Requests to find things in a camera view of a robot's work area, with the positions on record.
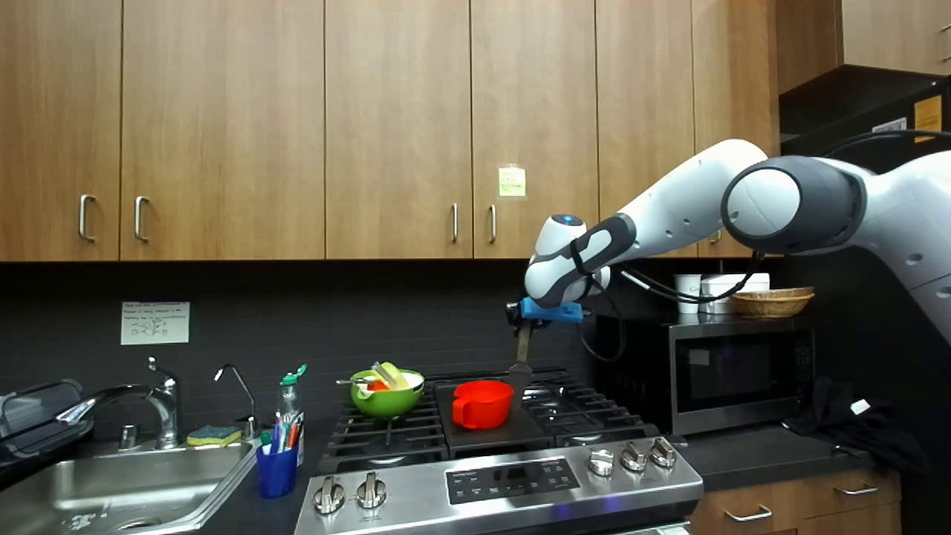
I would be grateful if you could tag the stainless steel sink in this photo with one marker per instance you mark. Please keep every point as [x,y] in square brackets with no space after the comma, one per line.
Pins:
[167,491]

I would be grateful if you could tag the stainless steel stove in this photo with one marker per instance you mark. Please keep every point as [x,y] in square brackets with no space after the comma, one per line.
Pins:
[568,462]

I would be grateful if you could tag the green top spray bottle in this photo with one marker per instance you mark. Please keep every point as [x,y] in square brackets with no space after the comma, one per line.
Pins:
[289,401]

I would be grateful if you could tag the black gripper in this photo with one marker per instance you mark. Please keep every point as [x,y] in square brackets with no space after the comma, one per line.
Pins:
[522,322]

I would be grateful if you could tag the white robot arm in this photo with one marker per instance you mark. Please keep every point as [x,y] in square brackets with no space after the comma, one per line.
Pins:
[794,203]

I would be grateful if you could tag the chrome kitchen faucet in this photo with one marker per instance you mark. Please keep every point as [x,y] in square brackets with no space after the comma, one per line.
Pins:
[162,396]

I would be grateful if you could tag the blue cup with pens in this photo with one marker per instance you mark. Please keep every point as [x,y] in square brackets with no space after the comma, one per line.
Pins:
[278,460]

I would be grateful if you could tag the green yellow sponge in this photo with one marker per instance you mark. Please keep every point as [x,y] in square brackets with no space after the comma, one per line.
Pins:
[213,435]

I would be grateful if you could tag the black microwave oven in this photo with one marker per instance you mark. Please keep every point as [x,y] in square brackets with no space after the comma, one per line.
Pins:
[706,375]

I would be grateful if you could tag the black dish rack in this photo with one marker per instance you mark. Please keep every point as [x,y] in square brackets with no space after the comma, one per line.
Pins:
[30,421]

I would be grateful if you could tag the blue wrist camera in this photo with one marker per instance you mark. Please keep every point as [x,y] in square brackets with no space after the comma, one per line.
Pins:
[562,314]

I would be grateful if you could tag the white cups on microwave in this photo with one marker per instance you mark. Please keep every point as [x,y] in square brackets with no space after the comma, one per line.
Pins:
[709,294]

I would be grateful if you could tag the small curved faucet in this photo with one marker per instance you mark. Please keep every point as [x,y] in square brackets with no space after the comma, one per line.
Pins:
[234,372]

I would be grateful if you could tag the wicker basket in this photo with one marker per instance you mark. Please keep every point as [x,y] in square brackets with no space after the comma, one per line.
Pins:
[770,304]

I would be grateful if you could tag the white wall label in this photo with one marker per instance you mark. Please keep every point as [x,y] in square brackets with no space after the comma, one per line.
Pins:
[152,322]

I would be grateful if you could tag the wooden handled kitchen utensil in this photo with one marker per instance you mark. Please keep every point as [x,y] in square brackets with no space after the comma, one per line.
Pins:
[522,368]

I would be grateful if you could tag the yellow sticky note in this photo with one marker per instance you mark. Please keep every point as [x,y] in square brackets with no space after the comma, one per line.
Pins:
[513,179]

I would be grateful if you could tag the green bowl with food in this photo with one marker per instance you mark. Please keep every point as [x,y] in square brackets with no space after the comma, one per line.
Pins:
[385,404]

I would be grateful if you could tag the black cloth on counter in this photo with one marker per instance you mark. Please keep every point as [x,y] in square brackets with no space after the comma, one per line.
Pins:
[849,417]

